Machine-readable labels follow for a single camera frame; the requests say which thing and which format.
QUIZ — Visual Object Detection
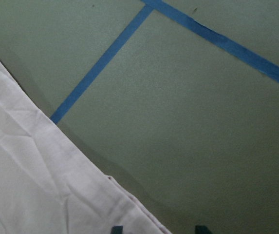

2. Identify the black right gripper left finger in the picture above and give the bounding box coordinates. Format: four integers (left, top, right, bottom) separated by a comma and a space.
111, 226, 123, 234

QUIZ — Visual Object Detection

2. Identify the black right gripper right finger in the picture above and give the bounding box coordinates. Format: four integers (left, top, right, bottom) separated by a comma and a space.
195, 225, 211, 234

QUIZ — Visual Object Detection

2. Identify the pink Snoopy t-shirt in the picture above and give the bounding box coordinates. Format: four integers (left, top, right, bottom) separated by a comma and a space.
0, 62, 168, 234

